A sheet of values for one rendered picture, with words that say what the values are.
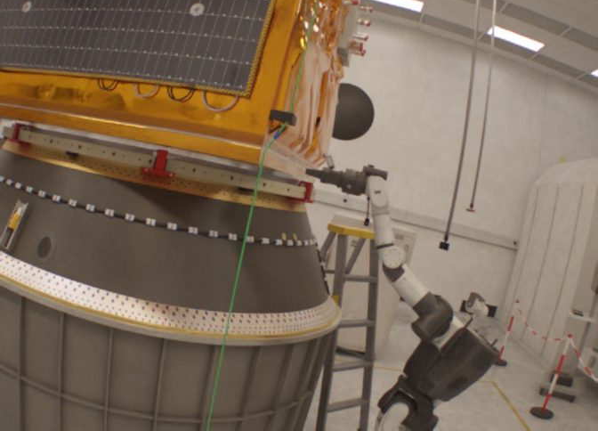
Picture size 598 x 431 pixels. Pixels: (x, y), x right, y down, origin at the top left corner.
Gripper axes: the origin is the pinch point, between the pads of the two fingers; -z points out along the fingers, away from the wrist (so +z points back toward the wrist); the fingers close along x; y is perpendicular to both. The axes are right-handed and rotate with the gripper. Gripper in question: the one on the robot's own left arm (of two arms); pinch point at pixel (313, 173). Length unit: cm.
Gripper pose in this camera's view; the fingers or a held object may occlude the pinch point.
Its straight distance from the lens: 202.6
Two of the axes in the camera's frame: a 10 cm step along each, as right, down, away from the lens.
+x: 1.4, -0.2, 9.9
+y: 2.2, -9.7, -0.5
